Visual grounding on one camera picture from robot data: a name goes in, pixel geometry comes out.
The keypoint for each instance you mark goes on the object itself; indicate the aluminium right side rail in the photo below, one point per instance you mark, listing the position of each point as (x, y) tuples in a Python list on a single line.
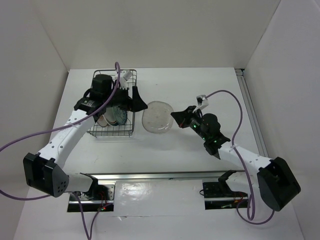
[(251, 112)]

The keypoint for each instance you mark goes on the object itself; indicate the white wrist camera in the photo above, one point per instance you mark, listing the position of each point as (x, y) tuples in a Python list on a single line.
[(122, 78), (202, 102)]

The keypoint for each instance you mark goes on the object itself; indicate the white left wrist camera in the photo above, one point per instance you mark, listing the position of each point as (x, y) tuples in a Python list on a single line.
[(122, 78)]

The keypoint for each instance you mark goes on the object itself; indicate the aluminium rail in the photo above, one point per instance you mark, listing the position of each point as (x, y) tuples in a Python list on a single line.
[(155, 176), (251, 112)]

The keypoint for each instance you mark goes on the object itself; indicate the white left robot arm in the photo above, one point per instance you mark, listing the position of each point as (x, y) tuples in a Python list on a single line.
[(44, 170)]

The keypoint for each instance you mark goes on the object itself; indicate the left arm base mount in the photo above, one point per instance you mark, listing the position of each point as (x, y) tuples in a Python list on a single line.
[(103, 199)]

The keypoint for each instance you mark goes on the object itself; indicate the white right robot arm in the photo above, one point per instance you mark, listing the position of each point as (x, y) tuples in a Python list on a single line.
[(275, 181)]

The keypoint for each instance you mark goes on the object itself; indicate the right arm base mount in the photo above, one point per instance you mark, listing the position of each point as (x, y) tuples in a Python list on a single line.
[(218, 196)]

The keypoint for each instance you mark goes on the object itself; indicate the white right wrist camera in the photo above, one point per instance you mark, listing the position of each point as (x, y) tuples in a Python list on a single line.
[(202, 102)]

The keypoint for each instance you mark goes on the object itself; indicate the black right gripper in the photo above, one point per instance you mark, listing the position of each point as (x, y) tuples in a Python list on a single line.
[(182, 117)]

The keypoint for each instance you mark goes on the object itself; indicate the green red rimmed white plate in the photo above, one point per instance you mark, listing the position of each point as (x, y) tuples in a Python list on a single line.
[(110, 117)]

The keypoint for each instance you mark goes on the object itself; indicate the clear glass square plate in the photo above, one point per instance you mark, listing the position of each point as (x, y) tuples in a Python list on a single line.
[(157, 119)]

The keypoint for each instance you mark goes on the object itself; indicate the aluminium front rail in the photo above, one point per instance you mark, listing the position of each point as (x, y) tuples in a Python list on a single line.
[(155, 176)]

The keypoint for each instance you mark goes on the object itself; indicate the orange sunburst white plate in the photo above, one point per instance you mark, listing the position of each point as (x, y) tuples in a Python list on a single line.
[(102, 122)]

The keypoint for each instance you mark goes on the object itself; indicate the grey wire dish rack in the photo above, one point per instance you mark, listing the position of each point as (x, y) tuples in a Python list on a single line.
[(120, 130)]

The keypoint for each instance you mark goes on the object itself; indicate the blue patterned small plate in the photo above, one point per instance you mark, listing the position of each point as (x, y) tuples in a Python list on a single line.
[(121, 116)]

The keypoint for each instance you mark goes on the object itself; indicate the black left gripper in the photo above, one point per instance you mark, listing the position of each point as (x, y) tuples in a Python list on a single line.
[(135, 104)]

